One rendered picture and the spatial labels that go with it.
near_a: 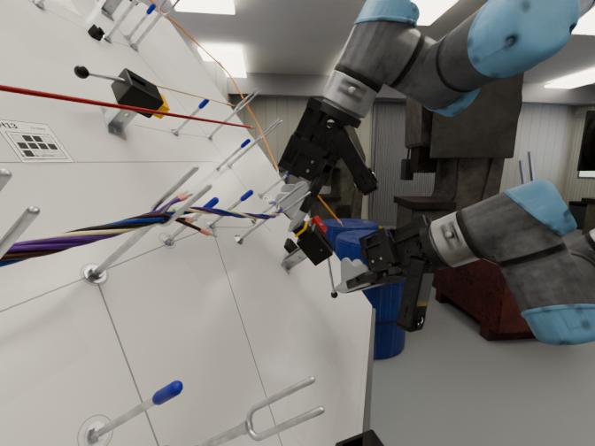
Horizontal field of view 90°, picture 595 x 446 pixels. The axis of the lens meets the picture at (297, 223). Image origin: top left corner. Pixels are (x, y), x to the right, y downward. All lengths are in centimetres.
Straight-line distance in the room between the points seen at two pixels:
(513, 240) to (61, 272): 47
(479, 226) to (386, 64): 25
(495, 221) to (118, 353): 43
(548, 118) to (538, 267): 871
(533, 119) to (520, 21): 852
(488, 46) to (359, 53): 16
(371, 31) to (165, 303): 41
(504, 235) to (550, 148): 874
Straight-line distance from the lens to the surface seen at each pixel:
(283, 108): 650
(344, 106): 46
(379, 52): 47
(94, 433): 27
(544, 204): 45
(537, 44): 37
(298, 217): 49
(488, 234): 46
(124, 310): 31
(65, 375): 28
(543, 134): 904
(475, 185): 417
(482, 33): 37
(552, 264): 46
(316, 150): 46
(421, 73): 48
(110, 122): 47
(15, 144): 37
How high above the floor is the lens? 126
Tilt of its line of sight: 10 degrees down
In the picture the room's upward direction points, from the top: straight up
